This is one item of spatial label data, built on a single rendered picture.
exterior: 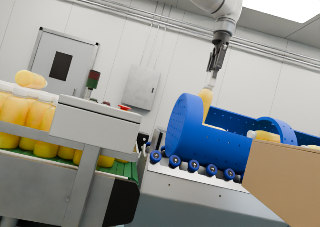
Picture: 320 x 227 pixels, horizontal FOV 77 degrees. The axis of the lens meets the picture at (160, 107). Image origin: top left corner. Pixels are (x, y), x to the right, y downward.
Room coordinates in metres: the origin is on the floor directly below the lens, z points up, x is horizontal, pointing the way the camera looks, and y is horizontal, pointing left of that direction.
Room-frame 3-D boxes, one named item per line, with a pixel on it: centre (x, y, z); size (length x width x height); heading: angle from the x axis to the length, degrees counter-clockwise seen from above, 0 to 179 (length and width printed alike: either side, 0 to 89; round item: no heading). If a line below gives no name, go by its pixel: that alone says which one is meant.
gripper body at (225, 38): (0.87, -0.18, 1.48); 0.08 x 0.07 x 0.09; 9
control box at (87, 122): (0.53, 0.14, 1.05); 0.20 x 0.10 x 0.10; 98
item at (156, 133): (0.85, -0.02, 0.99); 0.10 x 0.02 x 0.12; 8
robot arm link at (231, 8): (0.86, -0.17, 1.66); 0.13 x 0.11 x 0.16; 119
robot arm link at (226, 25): (0.87, -0.18, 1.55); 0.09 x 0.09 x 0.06
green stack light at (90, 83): (1.15, 0.41, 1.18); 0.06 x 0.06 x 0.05
